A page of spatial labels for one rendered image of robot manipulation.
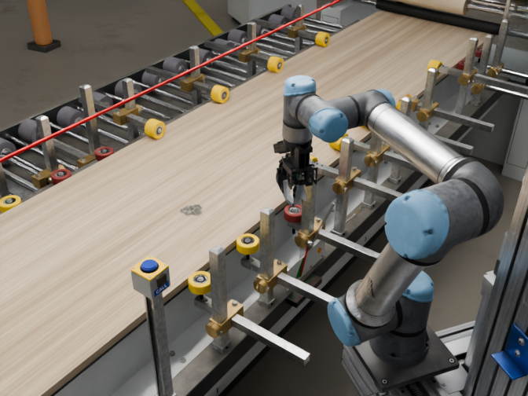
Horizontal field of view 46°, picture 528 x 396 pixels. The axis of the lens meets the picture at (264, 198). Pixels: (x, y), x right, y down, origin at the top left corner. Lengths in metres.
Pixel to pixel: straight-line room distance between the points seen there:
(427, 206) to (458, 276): 2.48
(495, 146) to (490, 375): 3.13
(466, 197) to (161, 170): 1.67
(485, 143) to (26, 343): 3.48
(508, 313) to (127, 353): 1.17
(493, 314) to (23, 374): 1.23
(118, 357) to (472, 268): 2.20
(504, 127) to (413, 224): 3.45
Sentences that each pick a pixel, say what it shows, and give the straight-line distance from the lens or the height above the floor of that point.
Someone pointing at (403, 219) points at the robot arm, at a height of 1.61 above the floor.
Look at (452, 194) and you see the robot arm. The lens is 1.16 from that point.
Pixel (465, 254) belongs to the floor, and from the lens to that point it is 3.75.
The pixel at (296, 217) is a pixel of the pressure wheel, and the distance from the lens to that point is 2.32.
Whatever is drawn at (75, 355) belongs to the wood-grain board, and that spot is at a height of 0.90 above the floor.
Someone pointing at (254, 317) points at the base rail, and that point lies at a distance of 2.21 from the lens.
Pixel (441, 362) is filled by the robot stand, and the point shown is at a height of 1.04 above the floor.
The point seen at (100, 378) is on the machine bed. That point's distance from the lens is 2.06.
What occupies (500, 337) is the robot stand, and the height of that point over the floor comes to 1.21.
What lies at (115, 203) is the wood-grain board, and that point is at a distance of 2.44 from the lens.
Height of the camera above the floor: 2.27
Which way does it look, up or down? 34 degrees down
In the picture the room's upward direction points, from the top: 1 degrees clockwise
